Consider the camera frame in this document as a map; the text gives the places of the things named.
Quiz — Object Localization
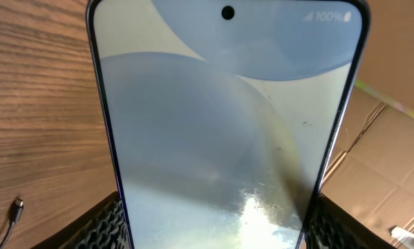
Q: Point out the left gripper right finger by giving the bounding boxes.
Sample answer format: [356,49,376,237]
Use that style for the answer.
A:
[303,194,395,249]

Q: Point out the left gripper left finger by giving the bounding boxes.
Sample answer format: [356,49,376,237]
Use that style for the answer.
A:
[33,192,131,249]

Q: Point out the black USB charging cable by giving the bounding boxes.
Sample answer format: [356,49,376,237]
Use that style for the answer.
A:
[0,197,25,249]

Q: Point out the blue Samsung Galaxy smartphone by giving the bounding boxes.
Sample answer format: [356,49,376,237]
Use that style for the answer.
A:
[86,0,370,249]

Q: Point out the brown cardboard box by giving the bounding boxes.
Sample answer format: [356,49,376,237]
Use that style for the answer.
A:
[322,0,414,246]

